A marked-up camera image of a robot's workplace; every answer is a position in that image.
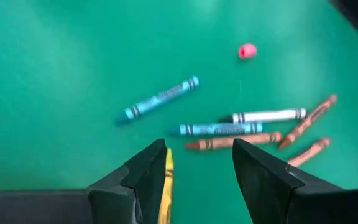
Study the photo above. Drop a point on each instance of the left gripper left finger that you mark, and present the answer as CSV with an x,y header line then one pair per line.
x,y
104,205

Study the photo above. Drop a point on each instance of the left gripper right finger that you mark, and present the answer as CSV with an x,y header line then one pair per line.
x,y
291,199

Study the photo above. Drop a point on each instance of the yellow crayon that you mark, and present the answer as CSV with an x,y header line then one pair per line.
x,y
167,193

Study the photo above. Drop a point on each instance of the blue crayon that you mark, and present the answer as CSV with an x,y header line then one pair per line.
x,y
219,129
157,99

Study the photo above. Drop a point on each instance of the brown crayon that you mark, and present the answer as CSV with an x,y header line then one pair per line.
x,y
309,152
232,142
306,123

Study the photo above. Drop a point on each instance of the green table mat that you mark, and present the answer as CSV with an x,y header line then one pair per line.
x,y
73,62

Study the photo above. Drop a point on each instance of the pink cap eraser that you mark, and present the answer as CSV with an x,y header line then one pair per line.
x,y
247,51

